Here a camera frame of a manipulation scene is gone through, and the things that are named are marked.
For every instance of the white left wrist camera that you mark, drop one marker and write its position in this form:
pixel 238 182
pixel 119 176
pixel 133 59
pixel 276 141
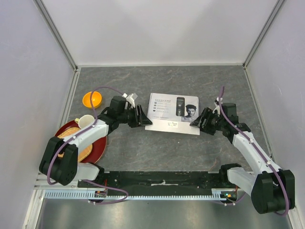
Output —
pixel 130 99

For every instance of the cream ceramic cup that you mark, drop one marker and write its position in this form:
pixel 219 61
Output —
pixel 84 121

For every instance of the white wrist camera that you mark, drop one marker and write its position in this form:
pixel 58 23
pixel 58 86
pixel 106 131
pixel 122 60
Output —
pixel 217 101
pixel 130 99

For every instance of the red round tray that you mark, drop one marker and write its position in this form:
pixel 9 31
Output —
pixel 98 146

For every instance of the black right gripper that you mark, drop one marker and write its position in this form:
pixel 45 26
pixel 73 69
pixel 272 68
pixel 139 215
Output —
pixel 206 114

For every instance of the orange plastic bowl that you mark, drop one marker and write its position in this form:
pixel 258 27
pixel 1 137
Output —
pixel 94 100

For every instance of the white cardboard box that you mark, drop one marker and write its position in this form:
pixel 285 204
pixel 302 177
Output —
pixel 173 113

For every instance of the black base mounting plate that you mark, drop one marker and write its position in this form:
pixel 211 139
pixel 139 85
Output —
pixel 165 183

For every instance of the woven bamboo tray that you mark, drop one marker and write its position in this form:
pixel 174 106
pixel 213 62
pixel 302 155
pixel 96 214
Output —
pixel 83 154

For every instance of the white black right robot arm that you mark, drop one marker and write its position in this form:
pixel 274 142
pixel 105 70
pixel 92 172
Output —
pixel 270 188

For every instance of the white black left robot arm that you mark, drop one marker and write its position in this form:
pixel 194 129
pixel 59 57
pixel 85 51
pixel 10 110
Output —
pixel 60 160

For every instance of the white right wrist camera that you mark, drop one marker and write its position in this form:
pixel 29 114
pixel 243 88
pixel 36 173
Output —
pixel 217 101

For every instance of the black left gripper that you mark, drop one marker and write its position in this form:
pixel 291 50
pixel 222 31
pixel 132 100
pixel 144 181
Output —
pixel 141 119

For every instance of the grey slotted cable duct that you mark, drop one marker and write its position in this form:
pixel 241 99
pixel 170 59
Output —
pixel 97 195

